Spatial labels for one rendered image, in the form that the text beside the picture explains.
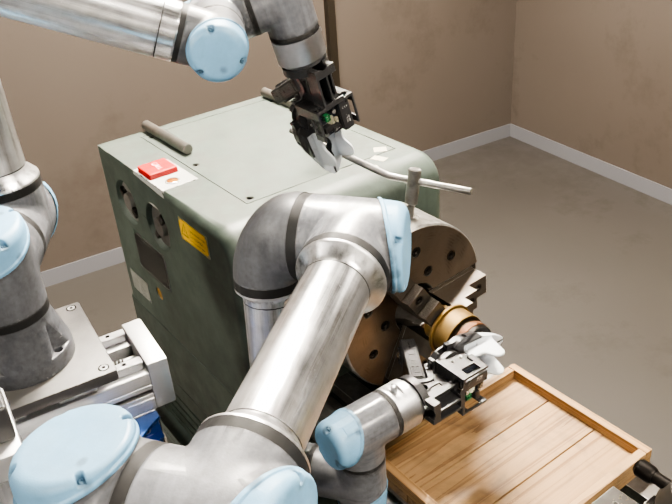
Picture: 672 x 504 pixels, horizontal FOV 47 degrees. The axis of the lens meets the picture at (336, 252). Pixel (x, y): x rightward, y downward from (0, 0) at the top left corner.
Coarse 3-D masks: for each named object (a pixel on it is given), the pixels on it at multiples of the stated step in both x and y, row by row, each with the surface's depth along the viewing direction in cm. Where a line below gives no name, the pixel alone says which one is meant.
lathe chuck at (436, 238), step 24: (432, 216) 137; (432, 240) 132; (456, 240) 136; (432, 264) 135; (456, 264) 139; (384, 312) 132; (408, 312) 142; (360, 336) 130; (384, 336) 134; (360, 360) 133; (384, 360) 136
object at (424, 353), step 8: (400, 320) 138; (408, 320) 140; (400, 328) 136; (408, 328) 135; (416, 328) 136; (400, 336) 136; (408, 336) 135; (416, 336) 133; (424, 336) 133; (416, 344) 133; (424, 344) 132; (424, 352) 132; (432, 352) 131; (392, 360) 137; (424, 360) 134; (392, 368) 137; (400, 368) 136; (392, 376) 137; (400, 376) 135
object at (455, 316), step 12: (444, 312) 127; (456, 312) 127; (468, 312) 128; (444, 324) 126; (456, 324) 125; (468, 324) 125; (480, 324) 126; (432, 336) 127; (444, 336) 126; (432, 348) 129
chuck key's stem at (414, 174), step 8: (416, 168) 130; (408, 176) 130; (416, 176) 129; (408, 184) 130; (416, 184) 130; (408, 192) 131; (416, 192) 130; (408, 200) 131; (416, 200) 131; (408, 208) 132
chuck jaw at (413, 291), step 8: (408, 288) 127; (416, 288) 126; (392, 296) 129; (400, 296) 126; (408, 296) 126; (416, 296) 126; (424, 296) 127; (400, 304) 131; (408, 304) 126; (416, 304) 127; (424, 304) 128; (432, 304) 127; (440, 304) 127; (416, 312) 127; (424, 312) 127; (432, 312) 127; (440, 312) 128; (424, 320) 127; (432, 320) 127
